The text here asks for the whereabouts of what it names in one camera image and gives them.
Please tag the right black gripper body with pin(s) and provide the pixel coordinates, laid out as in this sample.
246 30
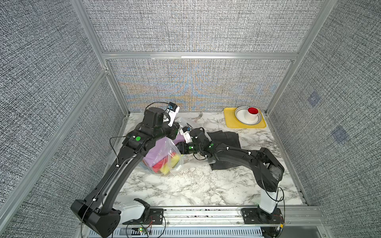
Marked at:
190 148

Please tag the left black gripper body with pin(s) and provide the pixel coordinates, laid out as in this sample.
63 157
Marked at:
170 132

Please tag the clear plastic vacuum bag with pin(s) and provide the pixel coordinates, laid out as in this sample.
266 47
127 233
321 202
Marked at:
146 169

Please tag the black trousers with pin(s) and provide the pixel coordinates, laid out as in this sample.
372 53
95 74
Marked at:
226 142

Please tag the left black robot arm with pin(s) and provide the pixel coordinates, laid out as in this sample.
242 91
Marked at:
96 210

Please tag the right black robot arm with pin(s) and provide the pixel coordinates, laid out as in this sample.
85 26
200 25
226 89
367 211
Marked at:
267 170

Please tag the purple garment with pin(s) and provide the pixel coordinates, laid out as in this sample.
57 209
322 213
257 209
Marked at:
166 145

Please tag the colourful folded clothes stack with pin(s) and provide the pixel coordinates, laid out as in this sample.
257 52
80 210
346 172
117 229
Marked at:
164 162

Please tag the yellow plastic tray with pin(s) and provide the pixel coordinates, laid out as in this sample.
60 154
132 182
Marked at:
233 123

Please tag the white patterned bowl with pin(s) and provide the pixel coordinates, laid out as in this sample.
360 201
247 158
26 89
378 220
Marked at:
240 116

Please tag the white cup red inside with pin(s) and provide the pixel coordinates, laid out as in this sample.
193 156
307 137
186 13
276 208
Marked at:
251 115

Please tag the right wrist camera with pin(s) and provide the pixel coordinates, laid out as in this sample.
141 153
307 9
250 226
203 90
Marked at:
185 132

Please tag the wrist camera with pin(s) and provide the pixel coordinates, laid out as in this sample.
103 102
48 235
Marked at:
185 132
170 113

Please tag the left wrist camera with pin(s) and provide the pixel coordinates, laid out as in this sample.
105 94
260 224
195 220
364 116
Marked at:
170 113

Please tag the pink handled fork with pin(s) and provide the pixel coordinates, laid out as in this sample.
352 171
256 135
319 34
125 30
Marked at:
198 117

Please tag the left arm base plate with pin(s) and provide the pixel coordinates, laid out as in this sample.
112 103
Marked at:
151 216

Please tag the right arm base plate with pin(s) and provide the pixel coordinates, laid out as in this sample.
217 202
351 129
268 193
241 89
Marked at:
258 216

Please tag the white slotted cable duct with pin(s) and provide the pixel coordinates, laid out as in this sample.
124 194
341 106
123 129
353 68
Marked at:
188 232

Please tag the aluminium front rail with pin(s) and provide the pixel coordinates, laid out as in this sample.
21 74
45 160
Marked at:
294 215

